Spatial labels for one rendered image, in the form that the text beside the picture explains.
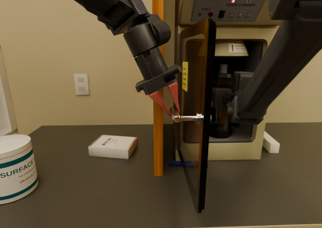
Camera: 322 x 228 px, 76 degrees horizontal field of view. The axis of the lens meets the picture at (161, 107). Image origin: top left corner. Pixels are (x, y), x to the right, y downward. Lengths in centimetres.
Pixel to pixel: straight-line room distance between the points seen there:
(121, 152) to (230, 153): 40
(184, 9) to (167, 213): 54
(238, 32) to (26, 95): 108
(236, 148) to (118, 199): 45
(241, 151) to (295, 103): 65
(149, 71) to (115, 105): 75
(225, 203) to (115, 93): 78
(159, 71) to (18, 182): 49
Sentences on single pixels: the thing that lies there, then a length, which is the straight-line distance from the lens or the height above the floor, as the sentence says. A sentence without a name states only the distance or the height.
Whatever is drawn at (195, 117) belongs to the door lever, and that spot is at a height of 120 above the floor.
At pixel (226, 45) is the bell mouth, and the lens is 75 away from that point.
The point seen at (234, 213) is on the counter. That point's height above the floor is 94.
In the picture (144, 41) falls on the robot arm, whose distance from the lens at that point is 43.
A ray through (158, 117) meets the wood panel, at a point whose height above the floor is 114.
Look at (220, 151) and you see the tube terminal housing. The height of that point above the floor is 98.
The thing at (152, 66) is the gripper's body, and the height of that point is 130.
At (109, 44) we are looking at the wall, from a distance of 113.
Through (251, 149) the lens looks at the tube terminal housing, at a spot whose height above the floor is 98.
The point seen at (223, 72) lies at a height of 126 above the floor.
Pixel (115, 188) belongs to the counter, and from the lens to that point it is 67.
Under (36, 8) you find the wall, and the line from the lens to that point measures 126.
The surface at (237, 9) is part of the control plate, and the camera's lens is 67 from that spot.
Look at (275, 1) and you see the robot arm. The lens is 28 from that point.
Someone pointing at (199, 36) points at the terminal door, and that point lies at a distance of 43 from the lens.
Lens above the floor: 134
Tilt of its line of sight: 15 degrees down
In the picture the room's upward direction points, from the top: straight up
